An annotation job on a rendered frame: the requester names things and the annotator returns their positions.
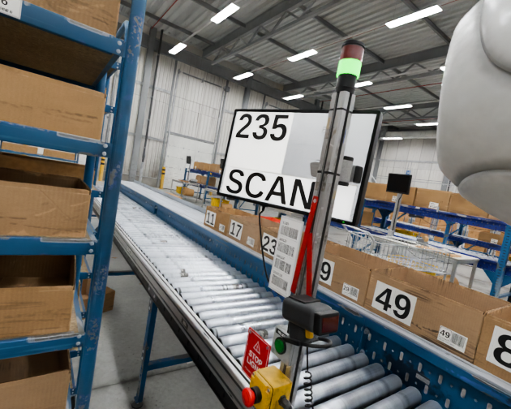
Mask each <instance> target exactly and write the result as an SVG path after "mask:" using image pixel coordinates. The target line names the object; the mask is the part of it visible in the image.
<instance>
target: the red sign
mask: <svg viewBox="0 0 511 409"><path fill-rule="evenodd" d="M271 347H272V346H271V345H269V344H268V343H267V342H266V341H265V340H264V339H263V338H262V337H261V336H259V335H258V333H257V332H255V331H254V330H253V329H252V328H251V327H249V330H248V335H247V343H246V347H245V352H244V357H243V365H242V371H243V372H244V373H245V375H246V376H247V377H248V378H249V379H250V380H251V375H252V373H253V372H254V371H257V370H258V369H261V368H266V367H268V361H269V356H270V351H271Z"/></svg>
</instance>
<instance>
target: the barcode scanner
mask: <svg viewBox="0 0 511 409"><path fill-rule="evenodd" d="M282 315H283V317H284V318H285V319H286V320H288V321H289V335H288V336H285V337H283V338H282V340H283V342H288V343H290V344H293V345H295V346H298V347H300V346H302V342H305V343H313V340H312V339H313V334H315V335H317V336H322V335H326V334H333V333H336V332H337V331H338V322H339V312H338V311H336V310H333V309H332V308H331V307H329V306H328V305H327V304H323V303H321V302H320V300H319V299H316V298H313V297H311V296H309V295H290V296H288V297H286V298H284V300H283V303H282Z"/></svg>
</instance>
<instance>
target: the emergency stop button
mask: <svg viewBox="0 0 511 409"><path fill-rule="evenodd" d="M255 399H256V396H255V393H254V391H253V390H251V388H249V387H246V388H244V389H243V391H242V400H243V404H244V405H245V407H252V406H253V405H254V402H255Z"/></svg>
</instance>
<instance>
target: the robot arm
mask: <svg viewBox="0 0 511 409"><path fill-rule="evenodd" d="M436 155H437V161H438V166H439V168H440V171H441V172H442V173H443V174H444V176H446V177H447V178H448V179H449V180H450V181H451V182H452V183H453V184H454V185H455V186H456V187H457V189H458V192H459V194H460V195H461V196H462V197H463V198H465V199H466V200H468V201H469V202H470V203H472V204H473V205H475V206H477V207H478V208H480V209H482V210H483V211H484V212H486V213H488V214H490V215H492V216H493V217H496V218H497V219H499V220H501V221H503V222H505V223H506V224H508V225H510V226H511V0H480V1H479V2H478V3H477V4H476V5H475V6H474V7H473V8H472V9H470V10H469V11H468V12H467V13H466V14H465V15H464V17H463V18H462V19H461V20H460V21H459V23H458V25H457V27H456V28H455V31H454V33H453V37H452V40H451V42H450V45H449V51H448V54H447V58H446V63H445V67H444V75H443V80H442V85H441V91H440V104H439V111H438V120H437V133H436Z"/></svg>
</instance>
